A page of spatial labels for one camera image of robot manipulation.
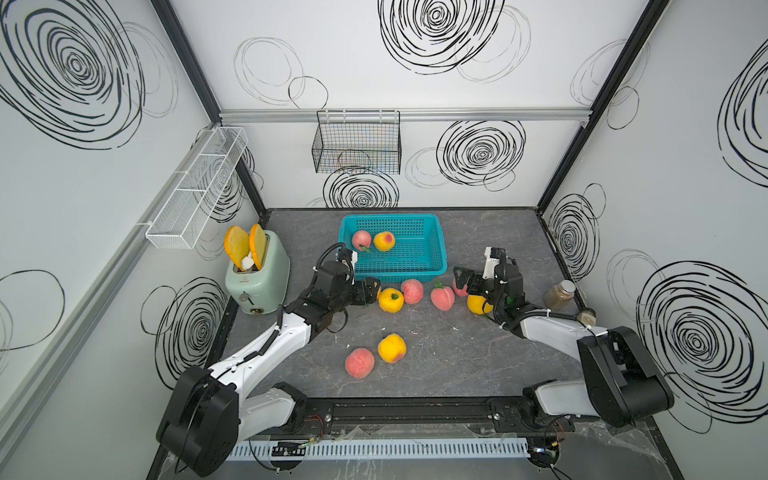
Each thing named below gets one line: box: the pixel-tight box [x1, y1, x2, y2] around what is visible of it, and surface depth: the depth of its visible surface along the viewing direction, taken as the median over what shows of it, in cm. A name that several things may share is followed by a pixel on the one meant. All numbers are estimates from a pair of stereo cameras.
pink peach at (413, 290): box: [401, 278, 424, 305], surface depth 93 cm
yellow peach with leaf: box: [378, 287, 405, 313], surface depth 91 cm
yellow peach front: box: [377, 333, 407, 363], surface depth 82 cm
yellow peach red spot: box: [373, 231, 396, 252], surface depth 106 cm
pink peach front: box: [345, 348, 375, 379], surface depth 79 cm
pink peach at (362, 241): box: [352, 230, 372, 253], surface depth 107 cm
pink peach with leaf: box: [430, 281, 455, 311], surface depth 91 cm
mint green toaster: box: [225, 230, 291, 314], surface depth 85 cm
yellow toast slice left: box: [224, 226, 251, 271], surface depth 84 cm
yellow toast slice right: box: [250, 224, 267, 270], surface depth 86 cm
